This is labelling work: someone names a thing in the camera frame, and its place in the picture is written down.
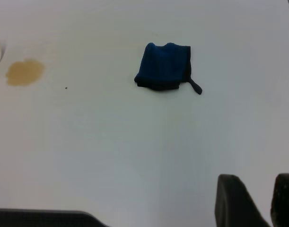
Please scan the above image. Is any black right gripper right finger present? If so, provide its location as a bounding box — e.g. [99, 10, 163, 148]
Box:
[270, 173, 289, 227]

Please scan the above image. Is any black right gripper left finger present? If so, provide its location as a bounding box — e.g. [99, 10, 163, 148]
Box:
[215, 174, 271, 227]

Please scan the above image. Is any blue black-edged cloth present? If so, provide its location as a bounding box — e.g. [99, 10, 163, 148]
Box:
[134, 42, 203, 95]

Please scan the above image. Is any brown coffee spill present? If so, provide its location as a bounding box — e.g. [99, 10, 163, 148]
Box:
[5, 59, 45, 87]

